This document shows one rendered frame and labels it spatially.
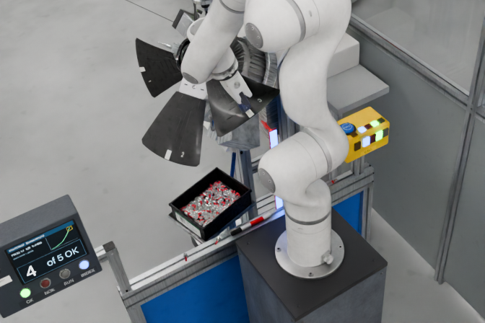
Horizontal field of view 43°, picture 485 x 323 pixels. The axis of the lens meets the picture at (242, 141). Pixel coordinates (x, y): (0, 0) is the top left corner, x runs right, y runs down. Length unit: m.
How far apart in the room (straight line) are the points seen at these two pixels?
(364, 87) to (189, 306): 1.04
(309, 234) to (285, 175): 0.26
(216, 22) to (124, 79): 2.70
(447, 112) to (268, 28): 1.23
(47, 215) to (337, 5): 0.85
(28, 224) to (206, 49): 0.60
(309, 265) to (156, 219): 1.58
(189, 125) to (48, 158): 1.77
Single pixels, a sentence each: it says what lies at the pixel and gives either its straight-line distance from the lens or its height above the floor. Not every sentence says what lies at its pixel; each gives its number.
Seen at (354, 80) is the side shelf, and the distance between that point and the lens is 2.44.
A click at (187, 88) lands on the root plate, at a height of 1.11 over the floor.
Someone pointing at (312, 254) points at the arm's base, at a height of 1.01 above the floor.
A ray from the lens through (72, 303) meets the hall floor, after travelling 2.97.
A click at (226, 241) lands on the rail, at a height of 0.86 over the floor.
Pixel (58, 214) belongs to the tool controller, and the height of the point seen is 1.25.
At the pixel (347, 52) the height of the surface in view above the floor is 0.95.
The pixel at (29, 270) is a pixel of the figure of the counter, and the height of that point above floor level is 1.17.
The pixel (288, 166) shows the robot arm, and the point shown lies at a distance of 1.38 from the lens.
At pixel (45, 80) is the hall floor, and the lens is 4.33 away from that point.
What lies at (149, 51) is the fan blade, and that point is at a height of 1.13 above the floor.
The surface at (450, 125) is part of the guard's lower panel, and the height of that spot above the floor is 0.85.
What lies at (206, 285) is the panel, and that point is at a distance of 2.01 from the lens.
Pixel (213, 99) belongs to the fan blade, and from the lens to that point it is 1.87.
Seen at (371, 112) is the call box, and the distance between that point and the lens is 1.96.
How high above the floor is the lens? 2.33
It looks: 42 degrees down
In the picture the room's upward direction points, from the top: 8 degrees counter-clockwise
